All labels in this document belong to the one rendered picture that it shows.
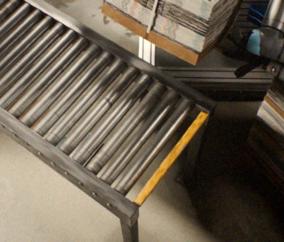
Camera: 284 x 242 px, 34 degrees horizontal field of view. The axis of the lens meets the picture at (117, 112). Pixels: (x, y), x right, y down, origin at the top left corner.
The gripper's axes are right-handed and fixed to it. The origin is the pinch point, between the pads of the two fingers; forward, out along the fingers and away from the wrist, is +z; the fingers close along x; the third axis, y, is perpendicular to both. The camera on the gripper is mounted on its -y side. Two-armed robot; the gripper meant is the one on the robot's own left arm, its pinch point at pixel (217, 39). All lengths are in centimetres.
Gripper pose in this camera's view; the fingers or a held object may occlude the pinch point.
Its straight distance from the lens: 169.4
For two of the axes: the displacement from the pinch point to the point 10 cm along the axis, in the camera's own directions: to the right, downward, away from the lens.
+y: 1.7, -7.0, -6.9
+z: -8.0, -5.1, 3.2
